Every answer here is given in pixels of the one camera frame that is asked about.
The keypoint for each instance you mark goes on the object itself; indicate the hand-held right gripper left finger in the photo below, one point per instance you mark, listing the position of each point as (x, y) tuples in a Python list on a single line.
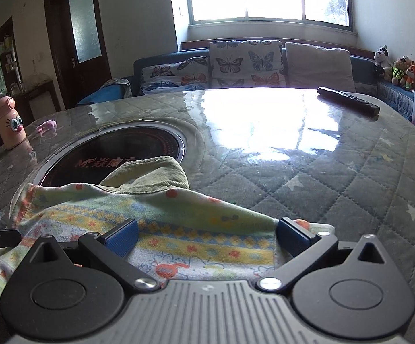
[(123, 239)]

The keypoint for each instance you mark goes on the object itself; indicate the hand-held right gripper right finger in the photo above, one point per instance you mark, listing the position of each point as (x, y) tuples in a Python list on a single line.
[(293, 239)]

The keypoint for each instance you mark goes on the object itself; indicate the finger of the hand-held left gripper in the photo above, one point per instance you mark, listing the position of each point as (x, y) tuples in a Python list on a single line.
[(3, 237)]

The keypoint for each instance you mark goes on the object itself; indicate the floral patterned button shirt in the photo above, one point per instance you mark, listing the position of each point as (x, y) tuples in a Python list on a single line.
[(193, 229)]

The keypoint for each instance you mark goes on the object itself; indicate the round black built-in cooktop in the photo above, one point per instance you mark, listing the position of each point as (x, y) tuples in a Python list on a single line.
[(121, 150)]

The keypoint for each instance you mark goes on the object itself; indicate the pink cartoon face bottle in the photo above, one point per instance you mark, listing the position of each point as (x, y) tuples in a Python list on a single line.
[(10, 125)]

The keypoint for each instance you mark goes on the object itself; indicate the small pink toy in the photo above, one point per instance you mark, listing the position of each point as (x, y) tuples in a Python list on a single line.
[(46, 126)]

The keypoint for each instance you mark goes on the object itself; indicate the dark wooden sideboard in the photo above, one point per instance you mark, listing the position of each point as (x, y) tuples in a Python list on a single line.
[(42, 95)]

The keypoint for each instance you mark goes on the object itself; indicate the blue cloth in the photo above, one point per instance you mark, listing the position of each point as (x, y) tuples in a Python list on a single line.
[(103, 93)]

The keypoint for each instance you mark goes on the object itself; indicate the black remote control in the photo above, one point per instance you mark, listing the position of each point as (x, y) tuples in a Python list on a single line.
[(347, 101)]

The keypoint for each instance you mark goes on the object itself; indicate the long butterfly print cushion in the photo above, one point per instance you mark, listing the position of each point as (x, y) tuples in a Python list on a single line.
[(175, 77)]

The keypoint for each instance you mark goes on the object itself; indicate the plain beige cushion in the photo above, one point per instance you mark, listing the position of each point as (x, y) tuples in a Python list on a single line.
[(318, 66)]

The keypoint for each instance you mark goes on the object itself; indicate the large butterfly print cushion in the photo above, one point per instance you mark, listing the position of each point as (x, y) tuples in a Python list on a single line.
[(247, 64)]

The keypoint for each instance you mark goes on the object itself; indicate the blue sofa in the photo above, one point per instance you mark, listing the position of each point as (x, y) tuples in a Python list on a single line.
[(363, 68)]

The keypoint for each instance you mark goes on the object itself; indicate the dark wooden door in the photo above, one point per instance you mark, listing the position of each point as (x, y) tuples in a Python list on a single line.
[(60, 43)]

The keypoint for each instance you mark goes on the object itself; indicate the brown bear plush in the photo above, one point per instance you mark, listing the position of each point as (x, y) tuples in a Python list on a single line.
[(400, 71)]

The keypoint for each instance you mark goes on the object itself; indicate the black and white cow plush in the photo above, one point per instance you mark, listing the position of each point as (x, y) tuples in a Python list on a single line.
[(382, 61)]

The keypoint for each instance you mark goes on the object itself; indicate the orange fox plush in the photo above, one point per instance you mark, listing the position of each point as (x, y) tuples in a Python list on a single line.
[(411, 77)]

